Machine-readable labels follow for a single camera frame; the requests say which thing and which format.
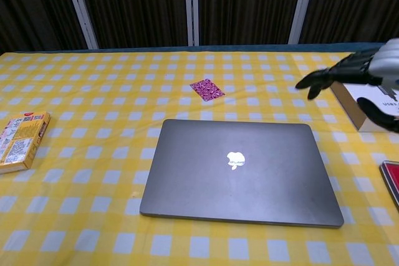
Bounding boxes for red and black flat case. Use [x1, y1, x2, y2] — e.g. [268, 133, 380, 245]
[379, 159, 399, 212]

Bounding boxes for white metal frame post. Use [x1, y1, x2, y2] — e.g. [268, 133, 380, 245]
[184, 0, 200, 47]
[288, 0, 318, 45]
[60, 0, 99, 50]

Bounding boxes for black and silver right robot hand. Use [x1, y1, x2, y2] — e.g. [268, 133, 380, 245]
[295, 37, 399, 133]

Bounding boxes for grey laptop computer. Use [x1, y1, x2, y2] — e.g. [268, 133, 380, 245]
[139, 118, 345, 229]

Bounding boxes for white and brown product box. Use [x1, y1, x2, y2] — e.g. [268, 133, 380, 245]
[329, 81, 399, 133]

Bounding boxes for yellow checkered tablecloth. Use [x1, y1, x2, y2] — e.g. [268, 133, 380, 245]
[0, 50, 399, 266]

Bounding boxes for pink patterned card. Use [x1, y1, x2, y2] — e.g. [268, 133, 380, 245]
[190, 78, 226, 102]

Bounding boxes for yellow printed carton box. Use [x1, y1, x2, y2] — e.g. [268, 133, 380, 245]
[0, 111, 51, 175]

